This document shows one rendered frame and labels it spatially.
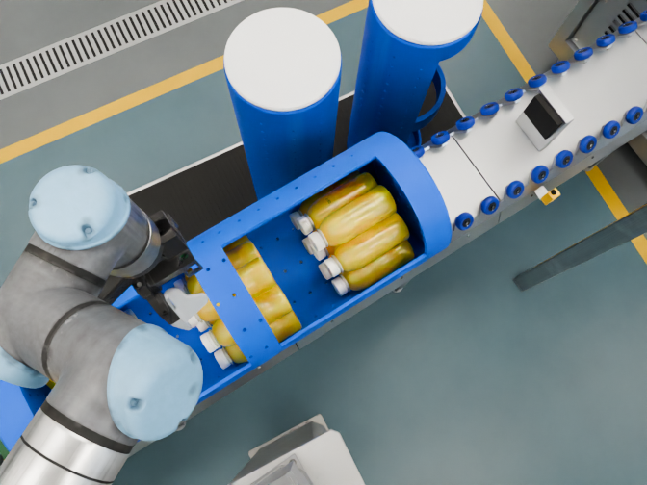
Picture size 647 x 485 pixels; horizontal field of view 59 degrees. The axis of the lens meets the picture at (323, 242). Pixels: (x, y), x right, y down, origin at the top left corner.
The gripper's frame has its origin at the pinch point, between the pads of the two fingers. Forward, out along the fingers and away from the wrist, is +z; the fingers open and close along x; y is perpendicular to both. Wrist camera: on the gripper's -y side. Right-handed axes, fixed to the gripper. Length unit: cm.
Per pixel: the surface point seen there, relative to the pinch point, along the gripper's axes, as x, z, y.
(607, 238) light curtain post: -33, 72, 102
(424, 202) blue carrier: -6, 20, 46
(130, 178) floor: 90, 140, -9
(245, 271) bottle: 1.5, 24.5, 11.5
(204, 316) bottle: -1.5, 25.4, 0.6
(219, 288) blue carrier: -0.3, 17.7, 6.1
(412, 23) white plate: 36, 39, 77
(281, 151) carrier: 34, 60, 36
